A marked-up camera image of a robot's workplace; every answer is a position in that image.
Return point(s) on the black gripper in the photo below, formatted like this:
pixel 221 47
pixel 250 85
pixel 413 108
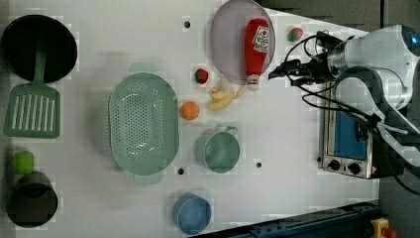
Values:
pixel 299 72

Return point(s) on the red plush ketchup bottle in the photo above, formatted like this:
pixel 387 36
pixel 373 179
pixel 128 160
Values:
pixel 256 48

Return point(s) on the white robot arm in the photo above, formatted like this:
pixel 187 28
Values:
pixel 369 82

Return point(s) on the round lilac plate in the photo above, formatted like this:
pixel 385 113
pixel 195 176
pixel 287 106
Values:
pixel 227 36

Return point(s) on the red green plush apple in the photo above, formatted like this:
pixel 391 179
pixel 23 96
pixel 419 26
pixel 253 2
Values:
pixel 295 34

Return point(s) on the yellow plush banana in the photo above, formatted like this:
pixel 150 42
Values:
pixel 223 95

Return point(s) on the red plush strawberry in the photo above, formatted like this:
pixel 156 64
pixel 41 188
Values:
pixel 201 75

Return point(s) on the orange plush fruit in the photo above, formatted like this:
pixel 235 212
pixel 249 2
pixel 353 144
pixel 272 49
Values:
pixel 190 110

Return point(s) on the green measuring cup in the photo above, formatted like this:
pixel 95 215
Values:
pixel 218 150

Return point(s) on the silver toaster oven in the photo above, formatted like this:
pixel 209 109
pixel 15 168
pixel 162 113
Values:
pixel 350 150

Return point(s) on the green oval colander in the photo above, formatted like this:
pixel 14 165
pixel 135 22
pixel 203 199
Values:
pixel 143 123

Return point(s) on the blue cup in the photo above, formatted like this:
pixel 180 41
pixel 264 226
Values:
pixel 191 213

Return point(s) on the yellow red emergency button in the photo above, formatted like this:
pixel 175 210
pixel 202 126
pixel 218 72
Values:
pixel 381 229

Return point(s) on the green slotted spatula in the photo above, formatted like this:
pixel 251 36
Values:
pixel 34 108

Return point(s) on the black frying pan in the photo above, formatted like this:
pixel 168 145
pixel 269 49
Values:
pixel 24 37

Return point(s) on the lime green plush fruit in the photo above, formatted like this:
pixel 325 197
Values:
pixel 24 162

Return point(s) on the black cup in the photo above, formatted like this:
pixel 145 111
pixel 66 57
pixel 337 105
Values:
pixel 33 201

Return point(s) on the blue metal frame rail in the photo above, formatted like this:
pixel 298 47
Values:
pixel 350 221

